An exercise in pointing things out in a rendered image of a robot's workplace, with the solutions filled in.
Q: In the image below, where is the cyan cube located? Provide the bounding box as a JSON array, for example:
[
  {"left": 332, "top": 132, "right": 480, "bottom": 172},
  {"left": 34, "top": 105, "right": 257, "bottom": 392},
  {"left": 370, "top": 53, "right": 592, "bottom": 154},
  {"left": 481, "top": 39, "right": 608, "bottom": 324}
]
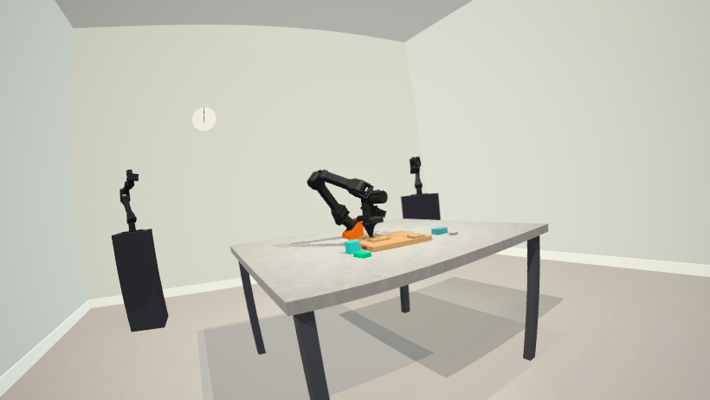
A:
[{"left": 345, "top": 241, "right": 361, "bottom": 254}]

